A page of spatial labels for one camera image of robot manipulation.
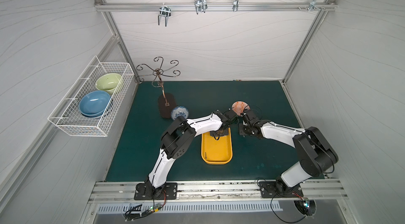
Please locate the double prong metal hook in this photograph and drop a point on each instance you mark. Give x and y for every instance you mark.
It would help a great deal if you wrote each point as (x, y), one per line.
(164, 13)

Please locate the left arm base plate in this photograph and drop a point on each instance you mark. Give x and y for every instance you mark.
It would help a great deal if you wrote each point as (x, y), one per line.
(146, 191)

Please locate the green mat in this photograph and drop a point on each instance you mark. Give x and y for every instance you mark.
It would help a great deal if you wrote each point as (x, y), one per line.
(253, 158)

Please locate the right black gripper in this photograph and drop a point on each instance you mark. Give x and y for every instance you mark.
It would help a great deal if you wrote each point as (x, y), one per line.
(246, 116)

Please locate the green ceramic bowl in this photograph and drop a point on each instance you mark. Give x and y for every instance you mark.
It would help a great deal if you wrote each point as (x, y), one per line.
(110, 83)

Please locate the yellow plastic storage box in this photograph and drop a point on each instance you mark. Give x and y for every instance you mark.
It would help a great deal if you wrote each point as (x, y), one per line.
(219, 150)

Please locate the white wire basket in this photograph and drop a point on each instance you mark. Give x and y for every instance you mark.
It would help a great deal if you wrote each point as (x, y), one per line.
(67, 117)

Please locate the small metal hook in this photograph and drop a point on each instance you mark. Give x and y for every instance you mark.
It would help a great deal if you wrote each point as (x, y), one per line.
(235, 5)

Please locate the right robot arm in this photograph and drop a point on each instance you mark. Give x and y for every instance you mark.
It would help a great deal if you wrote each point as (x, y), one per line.
(314, 153)

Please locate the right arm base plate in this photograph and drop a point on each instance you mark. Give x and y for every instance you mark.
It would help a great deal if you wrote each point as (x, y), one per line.
(269, 189)

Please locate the aluminium cross rail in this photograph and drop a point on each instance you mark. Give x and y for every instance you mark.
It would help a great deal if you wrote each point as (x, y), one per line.
(212, 7)

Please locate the white vented cable duct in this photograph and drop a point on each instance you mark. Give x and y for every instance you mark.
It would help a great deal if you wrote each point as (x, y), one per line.
(194, 207)

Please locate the blue white floral bowl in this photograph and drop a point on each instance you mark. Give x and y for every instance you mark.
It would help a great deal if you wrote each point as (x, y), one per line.
(179, 111)

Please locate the blue ceramic plate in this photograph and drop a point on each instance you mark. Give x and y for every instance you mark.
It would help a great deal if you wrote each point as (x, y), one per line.
(94, 103)

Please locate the metal mug tree stand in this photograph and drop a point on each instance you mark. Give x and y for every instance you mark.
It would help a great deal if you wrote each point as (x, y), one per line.
(166, 101)

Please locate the aluminium front rail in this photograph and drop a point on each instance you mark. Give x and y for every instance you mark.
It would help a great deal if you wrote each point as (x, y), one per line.
(210, 191)

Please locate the red white patterned bowl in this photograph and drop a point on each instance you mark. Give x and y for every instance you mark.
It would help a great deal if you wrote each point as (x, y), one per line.
(239, 107)

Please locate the metal hook bracket right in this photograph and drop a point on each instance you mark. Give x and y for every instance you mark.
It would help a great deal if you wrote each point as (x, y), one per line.
(312, 7)

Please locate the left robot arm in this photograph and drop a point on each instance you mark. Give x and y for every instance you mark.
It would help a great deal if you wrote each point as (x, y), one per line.
(176, 140)

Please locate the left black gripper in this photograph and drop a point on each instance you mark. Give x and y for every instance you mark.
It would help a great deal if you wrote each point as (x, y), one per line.
(230, 115)

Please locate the looped metal hook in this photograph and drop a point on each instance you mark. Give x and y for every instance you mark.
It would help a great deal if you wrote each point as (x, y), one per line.
(200, 6)

